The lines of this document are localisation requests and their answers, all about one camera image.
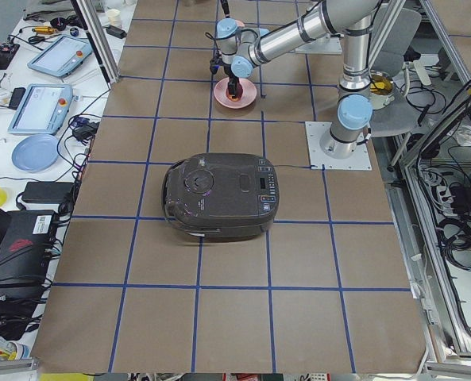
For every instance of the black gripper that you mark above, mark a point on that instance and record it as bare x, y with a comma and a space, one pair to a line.
230, 72

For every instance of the red apple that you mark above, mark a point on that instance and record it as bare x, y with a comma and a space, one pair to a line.
234, 93

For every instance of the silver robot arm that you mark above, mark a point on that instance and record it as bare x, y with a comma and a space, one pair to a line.
364, 27

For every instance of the pink plate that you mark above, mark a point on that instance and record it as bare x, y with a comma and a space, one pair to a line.
248, 95

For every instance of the blue plate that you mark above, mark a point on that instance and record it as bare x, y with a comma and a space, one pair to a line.
35, 153

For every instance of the white paper cup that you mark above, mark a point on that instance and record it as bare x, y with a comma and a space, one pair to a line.
114, 17

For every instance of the dark grey rice cooker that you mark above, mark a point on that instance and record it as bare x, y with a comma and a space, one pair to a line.
221, 195

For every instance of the upper teach pendant tablet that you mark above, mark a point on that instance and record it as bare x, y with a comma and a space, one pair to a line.
62, 57

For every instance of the teach pendant tablet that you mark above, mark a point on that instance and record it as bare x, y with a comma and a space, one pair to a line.
43, 109
62, 57

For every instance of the lower teach pendant tablet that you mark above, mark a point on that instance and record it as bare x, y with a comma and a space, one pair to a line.
43, 109

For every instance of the black power adapter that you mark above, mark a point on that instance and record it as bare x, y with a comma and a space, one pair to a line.
46, 192

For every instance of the black computer case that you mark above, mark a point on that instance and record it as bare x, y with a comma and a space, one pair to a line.
26, 237

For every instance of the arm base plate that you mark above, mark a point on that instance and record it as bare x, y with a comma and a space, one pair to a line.
326, 153
328, 45

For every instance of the aluminium frame post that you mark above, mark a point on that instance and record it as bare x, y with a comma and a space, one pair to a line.
92, 26

